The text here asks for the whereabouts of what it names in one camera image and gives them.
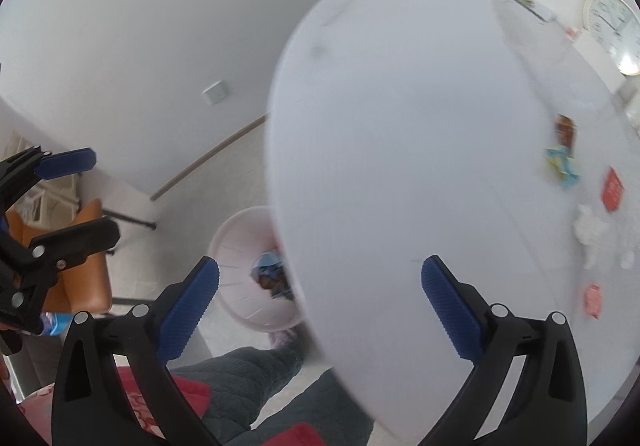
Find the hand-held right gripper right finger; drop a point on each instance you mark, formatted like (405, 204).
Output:
(450, 311)

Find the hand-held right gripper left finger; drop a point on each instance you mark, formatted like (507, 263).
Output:
(187, 311)

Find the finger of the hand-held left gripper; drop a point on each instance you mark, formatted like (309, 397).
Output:
(80, 236)
(67, 164)

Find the white plastic waste bin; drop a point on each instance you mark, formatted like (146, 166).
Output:
(235, 276)

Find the blue face mask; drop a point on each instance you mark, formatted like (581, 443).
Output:
(267, 260)

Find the pink paper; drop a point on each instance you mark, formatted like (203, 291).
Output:
(592, 301)

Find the white tissue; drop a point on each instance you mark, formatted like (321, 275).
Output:
(587, 231)

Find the blue yellow paper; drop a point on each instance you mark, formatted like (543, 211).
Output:
(562, 167)

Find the clear plastic bottle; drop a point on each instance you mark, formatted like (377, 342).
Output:
(626, 258)

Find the red snack packet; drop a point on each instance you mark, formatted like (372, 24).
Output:
(613, 188)

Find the brown snack wrapper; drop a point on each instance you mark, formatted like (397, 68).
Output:
(566, 130)

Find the blue purple packet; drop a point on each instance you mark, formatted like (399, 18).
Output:
(56, 323)

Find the white shelf rack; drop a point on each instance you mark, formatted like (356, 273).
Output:
(50, 203)

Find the orange leather chair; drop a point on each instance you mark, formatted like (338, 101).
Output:
(85, 286)

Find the red floral garment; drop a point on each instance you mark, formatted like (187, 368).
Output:
(192, 391)

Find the person's feet in slippers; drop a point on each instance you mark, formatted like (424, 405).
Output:
(282, 340)

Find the white cardboard box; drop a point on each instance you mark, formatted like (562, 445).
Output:
(595, 51)

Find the white wall socket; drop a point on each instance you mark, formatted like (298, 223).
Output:
(215, 93)

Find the gold rimmed wall clock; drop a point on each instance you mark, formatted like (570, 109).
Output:
(610, 26)

